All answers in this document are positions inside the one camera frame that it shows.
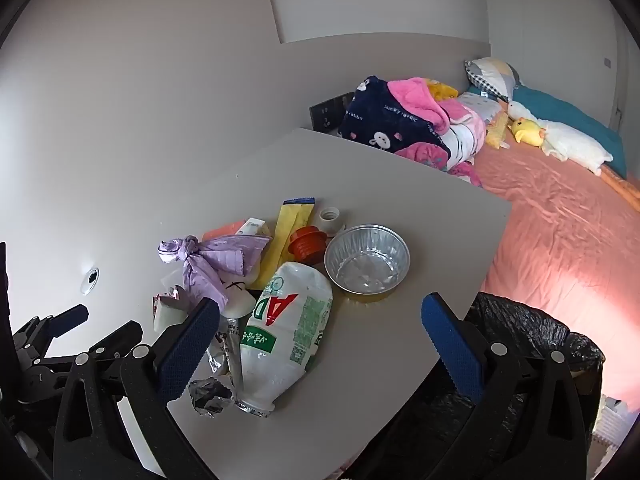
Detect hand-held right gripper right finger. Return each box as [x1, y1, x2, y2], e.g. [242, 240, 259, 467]
[421, 292, 588, 480]

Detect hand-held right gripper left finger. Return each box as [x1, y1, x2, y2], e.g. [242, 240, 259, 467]
[52, 297, 221, 480]

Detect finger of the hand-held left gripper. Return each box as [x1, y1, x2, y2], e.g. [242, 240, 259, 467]
[42, 321, 144, 372]
[12, 304, 90, 362]

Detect small cup with torn lid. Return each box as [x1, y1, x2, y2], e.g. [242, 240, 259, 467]
[152, 290, 193, 333]

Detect silver snack wrapper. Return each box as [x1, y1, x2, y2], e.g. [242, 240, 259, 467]
[207, 317, 244, 391]

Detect foil ball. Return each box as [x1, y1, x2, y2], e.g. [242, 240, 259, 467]
[187, 377, 236, 418]

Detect white plastic cup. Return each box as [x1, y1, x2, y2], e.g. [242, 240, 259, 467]
[212, 265, 261, 318]

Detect black trash bag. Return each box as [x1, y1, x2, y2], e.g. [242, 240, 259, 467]
[350, 292, 606, 480]

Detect purple plastic wrapper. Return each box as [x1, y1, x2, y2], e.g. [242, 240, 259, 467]
[158, 234, 273, 311]

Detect crushed white plastic bottle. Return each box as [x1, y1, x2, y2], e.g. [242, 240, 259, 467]
[235, 261, 334, 418]

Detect round foil bowl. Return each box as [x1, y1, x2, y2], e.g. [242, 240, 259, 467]
[324, 224, 411, 295]

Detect white printed carton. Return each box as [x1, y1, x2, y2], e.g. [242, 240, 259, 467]
[235, 217, 273, 238]

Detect red threaded bottle cap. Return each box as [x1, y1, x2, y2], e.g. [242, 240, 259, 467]
[289, 226, 328, 265]

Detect small white bottle cap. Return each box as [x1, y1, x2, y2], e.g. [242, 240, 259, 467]
[320, 206, 347, 235]

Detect orange box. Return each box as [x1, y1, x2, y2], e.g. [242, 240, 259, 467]
[202, 220, 251, 242]

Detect yellow tube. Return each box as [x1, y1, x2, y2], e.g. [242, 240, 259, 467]
[257, 196, 317, 288]

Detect white ribbed box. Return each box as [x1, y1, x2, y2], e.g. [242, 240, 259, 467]
[592, 392, 638, 446]

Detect white pink patterned quilt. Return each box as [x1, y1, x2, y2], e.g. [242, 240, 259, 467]
[445, 92, 501, 166]

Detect yellow striped plush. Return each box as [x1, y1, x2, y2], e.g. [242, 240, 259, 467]
[484, 110, 512, 150]

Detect yellow duck plush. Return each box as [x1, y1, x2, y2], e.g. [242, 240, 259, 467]
[509, 117, 547, 148]

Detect white goose plush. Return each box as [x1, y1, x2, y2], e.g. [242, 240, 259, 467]
[507, 101, 613, 177]

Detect navy rabbit print blanket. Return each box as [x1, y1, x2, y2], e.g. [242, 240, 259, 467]
[337, 76, 453, 161]

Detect pink fleece blanket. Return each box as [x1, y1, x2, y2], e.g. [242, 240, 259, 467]
[390, 77, 488, 188]

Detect teal pillow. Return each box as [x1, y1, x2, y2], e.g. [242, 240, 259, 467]
[510, 84, 628, 178]

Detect checkered patchwork pillow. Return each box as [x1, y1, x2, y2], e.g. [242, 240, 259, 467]
[464, 56, 523, 103]

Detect white door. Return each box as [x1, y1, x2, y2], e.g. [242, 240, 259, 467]
[612, 25, 640, 133]

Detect black wall socket panel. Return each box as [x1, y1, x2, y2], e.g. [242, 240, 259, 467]
[309, 91, 356, 133]

